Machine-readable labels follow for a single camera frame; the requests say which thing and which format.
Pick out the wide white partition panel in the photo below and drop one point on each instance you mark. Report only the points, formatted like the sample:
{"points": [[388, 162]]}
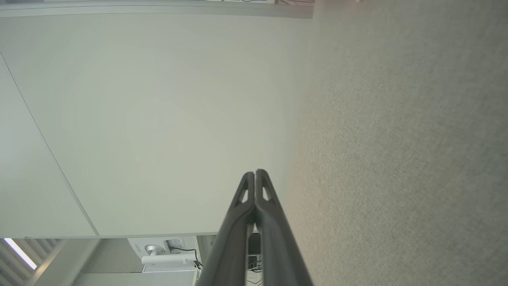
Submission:
{"points": [[166, 119]]}

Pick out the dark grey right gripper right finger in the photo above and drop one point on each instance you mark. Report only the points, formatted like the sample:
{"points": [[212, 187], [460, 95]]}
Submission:
{"points": [[278, 254]]}

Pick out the ceiling light strip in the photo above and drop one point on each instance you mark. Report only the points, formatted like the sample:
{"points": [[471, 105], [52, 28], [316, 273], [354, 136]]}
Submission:
{"points": [[20, 253]]}

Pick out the black power adapter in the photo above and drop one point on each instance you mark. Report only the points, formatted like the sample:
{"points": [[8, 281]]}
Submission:
{"points": [[254, 243]]}

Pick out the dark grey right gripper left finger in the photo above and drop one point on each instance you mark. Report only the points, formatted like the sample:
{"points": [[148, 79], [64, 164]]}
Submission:
{"points": [[232, 246]]}

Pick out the white projector device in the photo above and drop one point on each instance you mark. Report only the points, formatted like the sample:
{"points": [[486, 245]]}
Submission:
{"points": [[162, 260]]}

